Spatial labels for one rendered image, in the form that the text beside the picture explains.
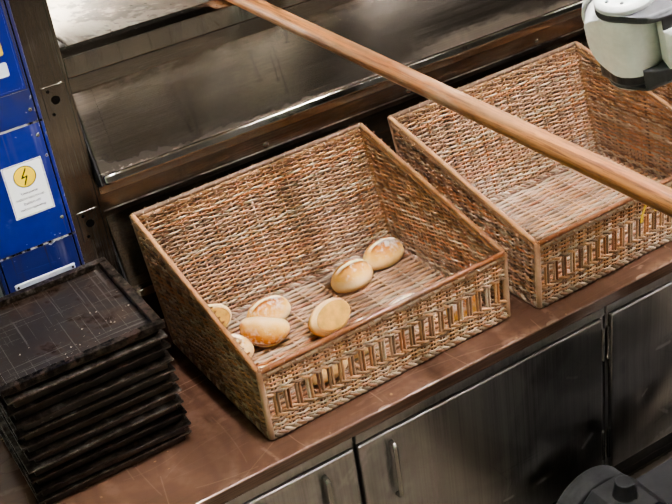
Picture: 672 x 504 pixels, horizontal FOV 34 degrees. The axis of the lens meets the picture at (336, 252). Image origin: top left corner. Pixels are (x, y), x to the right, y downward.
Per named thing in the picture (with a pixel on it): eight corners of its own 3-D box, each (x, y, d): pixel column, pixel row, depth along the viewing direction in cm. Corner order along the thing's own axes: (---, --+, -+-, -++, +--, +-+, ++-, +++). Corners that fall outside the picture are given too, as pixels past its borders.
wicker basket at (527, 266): (394, 225, 254) (381, 114, 240) (577, 142, 277) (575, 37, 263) (538, 314, 217) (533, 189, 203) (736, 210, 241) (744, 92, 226)
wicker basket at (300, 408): (153, 328, 231) (122, 212, 217) (375, 228, 254) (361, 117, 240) (269, 447, 194) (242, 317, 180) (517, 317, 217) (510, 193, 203)
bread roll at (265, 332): (285, 315, 214) (283, 343, 212) (294, 323, 220) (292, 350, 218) (235, 314, 216) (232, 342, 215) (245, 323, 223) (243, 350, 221)
